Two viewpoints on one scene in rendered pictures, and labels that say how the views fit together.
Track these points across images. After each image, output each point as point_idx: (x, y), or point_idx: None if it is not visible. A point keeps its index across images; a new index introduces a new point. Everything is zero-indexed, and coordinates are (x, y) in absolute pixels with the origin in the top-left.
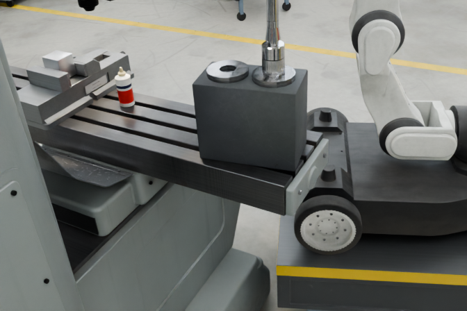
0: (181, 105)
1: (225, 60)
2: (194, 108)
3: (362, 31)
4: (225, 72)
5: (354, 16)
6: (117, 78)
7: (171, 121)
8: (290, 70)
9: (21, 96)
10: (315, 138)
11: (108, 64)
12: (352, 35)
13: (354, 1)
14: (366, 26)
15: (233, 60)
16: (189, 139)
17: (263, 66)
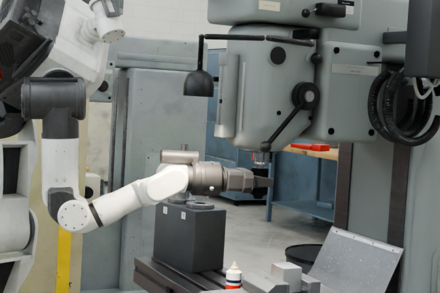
0: (191, 289)
1: (193, 205)
2: (185, 285)
3: (36, 219)
4: (204, 203)
5: (25, 214)
6: (240, 271)
7: (213, 284)
8: (171, 197)
9: (331, 292)
10: (143, 257)
11: (229, 289)
12: (33, 228)
13: (1, 210)
14: (35, 214)
15: (188, 204)
16: (216, 275)
17: (188, 193)
